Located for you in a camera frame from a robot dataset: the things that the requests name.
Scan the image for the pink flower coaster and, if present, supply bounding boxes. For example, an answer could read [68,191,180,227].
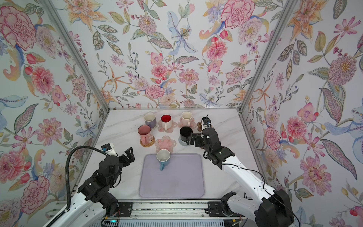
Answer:
[157,121,177,133]
[177,118,198,132]
[155,136,177,154]

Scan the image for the round blue woven coaster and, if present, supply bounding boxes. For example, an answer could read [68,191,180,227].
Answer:
[178,136,190,146]

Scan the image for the black mug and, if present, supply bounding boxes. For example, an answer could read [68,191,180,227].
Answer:
[180,127,193,140]

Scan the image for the cream mug pink handle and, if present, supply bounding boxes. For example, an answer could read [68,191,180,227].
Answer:
[181,111,193,127]

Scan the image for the round woven cork coaster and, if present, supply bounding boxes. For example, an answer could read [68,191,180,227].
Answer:
[140,136,155,148]

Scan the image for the white mug blue handle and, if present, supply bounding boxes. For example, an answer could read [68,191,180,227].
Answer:
[156,149,171,171]

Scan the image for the red interior white mug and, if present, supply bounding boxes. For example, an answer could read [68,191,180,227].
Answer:
[161,114,173,131]

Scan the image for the white mug grey handle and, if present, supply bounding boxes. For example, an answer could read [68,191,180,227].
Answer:
[144,113,157,129]

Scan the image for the brown paw print coaster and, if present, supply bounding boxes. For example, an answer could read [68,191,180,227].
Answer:
[197,122,202,132]

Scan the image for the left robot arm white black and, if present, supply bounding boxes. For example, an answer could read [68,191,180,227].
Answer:
[46,143,135,227]

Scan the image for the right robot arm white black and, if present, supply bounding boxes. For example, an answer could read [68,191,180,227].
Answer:
[190,116,298,227]

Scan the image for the grey rectangular tray mat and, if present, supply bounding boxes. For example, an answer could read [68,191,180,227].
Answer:
[139,153,205,199]

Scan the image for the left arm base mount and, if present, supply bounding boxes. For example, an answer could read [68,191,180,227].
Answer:
[96,192,133,218]

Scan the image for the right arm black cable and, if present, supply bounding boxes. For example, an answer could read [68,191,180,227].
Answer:
[202,114,301,227]

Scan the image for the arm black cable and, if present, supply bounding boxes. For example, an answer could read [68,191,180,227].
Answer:
[202,114,301,227]
[45,146,107,227]

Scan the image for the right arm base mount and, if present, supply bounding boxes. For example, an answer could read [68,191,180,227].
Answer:
[205,192,240,217]

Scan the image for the aluminium front rail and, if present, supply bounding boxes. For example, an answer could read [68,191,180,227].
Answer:
[46,199,290,220]

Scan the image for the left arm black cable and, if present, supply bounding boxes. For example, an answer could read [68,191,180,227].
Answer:
[45,146,107,227]

